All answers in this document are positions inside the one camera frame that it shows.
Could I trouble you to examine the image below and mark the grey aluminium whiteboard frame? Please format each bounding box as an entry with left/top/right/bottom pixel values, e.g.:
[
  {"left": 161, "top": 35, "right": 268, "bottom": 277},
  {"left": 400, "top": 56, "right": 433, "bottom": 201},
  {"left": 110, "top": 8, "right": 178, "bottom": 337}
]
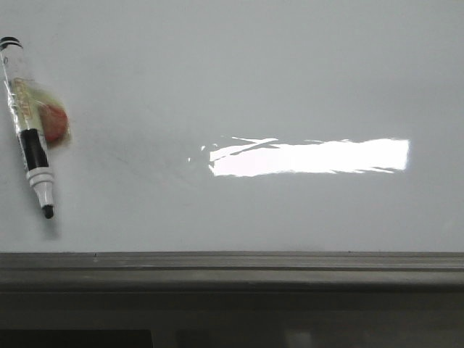
[{"left": 1, "top": 252, "right": 463, "bottom": 347}]

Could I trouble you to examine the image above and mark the black and white whiteboard marker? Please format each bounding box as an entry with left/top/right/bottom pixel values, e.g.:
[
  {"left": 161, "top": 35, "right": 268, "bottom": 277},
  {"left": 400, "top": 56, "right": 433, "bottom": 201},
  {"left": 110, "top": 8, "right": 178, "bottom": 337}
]
[{"left": 1, "top": 37, "right": 54, "bottom": 219}]

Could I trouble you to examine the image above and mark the red magnet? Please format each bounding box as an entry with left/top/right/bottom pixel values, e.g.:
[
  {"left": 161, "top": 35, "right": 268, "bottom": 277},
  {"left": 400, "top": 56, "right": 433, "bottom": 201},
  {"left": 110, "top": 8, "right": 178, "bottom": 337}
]
[{"left": 31, "top": 83, "right": 70, "bottom": 147}]

